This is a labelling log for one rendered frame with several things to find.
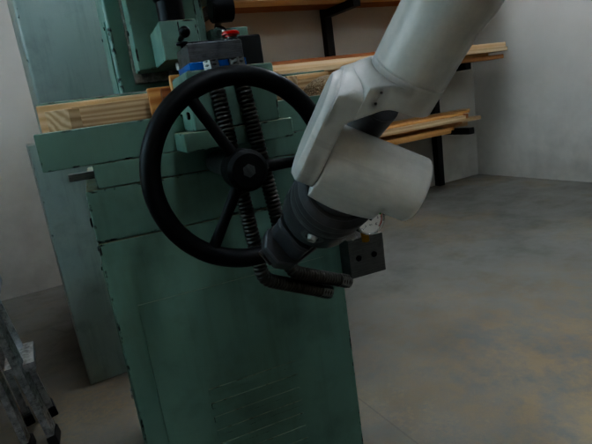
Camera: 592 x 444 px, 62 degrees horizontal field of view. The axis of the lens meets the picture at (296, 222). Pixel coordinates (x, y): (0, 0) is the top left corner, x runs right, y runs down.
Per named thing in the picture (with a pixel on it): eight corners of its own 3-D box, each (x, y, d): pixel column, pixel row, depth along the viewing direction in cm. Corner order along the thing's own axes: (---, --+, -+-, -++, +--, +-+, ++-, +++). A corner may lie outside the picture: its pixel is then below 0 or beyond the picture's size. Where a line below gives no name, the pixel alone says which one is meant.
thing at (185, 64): (190, 70, 75) (183, 33, 74) (178, 77, 85) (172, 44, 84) (270, 62, 80) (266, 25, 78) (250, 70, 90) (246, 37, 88)
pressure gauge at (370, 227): (358, 247, 94) (354, 206, 92) (349, 244, 98) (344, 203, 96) (387, 240, 96) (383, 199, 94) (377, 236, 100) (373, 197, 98)
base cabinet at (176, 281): (176, 587, 98) (93, 246, 82) (145, 427, 151) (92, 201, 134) (372, 496, 114) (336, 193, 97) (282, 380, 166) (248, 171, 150)
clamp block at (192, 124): (193, 132, 76) (182, 71, 74) (179, 131, 88) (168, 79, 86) (283, 118, 81) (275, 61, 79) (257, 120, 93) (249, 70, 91)
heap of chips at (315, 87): (324, 93, 94) (321, 73, 93) (296, 98, 107) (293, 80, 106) (366, 88, 97) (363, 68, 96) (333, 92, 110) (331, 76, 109)
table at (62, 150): (34, 179, 69) (22, 135, 67) (49, 165, 96) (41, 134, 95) (403, 117, 89) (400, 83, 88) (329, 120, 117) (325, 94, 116)
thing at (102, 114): (76, 129, 92) (70, 107, 91) (76, 129, 94) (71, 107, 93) (366, 88, 113) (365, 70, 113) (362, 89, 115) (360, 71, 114)
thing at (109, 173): (98, 189, 81) (92, 165, 80) (96, 178, 100) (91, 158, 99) (318, 149, 95) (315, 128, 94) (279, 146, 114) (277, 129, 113)
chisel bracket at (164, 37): (166, 69, 93) (158, 20, 91) (157, 76, 105) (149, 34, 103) (205, 64, 95) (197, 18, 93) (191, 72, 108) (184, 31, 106)
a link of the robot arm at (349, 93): (373, 224, 47) (450, 101, 39) (285, 191, 46) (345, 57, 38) (373, 186, 52) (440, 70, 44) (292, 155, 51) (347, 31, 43)
